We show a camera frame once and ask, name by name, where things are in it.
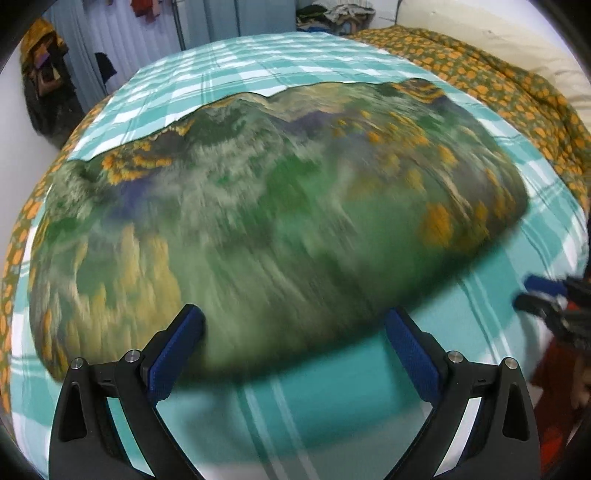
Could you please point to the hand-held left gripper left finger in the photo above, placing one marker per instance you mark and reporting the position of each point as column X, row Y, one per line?
column 174, row 355

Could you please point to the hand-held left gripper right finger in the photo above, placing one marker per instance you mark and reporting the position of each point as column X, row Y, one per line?
column 413, row 355

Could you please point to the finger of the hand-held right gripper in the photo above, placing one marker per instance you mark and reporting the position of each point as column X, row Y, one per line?
column 545, row 284
column 531, row 304

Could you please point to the green landscape print padded jacket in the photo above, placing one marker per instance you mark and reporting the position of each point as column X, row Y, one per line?
column 277, row 207

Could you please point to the pile of clothes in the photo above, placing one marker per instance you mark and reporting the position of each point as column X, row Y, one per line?
column 337, row 16

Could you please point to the orange fleece garment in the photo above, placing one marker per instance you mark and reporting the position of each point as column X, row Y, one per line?
column 554, row 392

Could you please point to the teal plaid blanket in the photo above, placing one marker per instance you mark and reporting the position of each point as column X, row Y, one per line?
column 323, row 415

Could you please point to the orange floral quilt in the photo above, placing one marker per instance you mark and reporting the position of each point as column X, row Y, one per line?
column 485, row 60

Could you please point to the cream pillow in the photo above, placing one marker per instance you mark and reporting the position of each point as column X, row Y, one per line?
column 498, row 27

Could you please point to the black hanging garment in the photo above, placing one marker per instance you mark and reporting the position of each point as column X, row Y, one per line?
column 106, row 67

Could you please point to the metal rack pole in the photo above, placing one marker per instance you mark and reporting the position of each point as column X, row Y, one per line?
column 178, row 27

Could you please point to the blue curtain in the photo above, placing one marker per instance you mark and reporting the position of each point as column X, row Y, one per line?
column 207, row 23

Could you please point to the yellow hooded garment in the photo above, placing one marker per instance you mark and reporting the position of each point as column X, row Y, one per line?
column 39, row 37

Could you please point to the red hanging garment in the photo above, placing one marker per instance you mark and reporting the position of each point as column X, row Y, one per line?
column 143, row 7

